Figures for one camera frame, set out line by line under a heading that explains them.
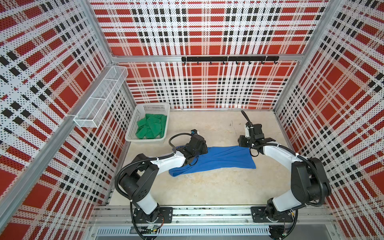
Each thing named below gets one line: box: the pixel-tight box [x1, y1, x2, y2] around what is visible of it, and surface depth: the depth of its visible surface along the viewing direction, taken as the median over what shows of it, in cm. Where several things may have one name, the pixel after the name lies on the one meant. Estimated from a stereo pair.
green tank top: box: [135, 113, 167, 140], surface depth 106 cm
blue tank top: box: [168, 146, 256, 177], surface depth 93 cm
